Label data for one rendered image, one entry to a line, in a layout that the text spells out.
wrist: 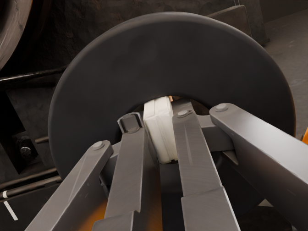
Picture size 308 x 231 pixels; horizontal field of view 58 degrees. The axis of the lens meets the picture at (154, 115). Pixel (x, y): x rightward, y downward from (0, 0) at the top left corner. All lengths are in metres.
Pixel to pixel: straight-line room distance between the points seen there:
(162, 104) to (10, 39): 0.32
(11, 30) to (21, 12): 0.03
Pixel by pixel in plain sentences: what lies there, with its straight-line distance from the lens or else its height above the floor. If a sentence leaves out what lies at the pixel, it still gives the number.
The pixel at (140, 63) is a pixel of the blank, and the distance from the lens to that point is 0.15.
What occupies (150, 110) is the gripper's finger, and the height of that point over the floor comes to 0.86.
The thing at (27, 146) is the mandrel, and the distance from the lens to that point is 0.62.
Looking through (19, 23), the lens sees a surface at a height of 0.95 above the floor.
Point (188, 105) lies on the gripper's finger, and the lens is 0.16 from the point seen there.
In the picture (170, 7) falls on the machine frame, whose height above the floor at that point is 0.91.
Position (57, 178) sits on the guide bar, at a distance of 0.50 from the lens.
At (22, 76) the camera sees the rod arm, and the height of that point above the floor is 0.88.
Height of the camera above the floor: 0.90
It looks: 18 degrees down
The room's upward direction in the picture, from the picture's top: 20 degrees counter-clockwise
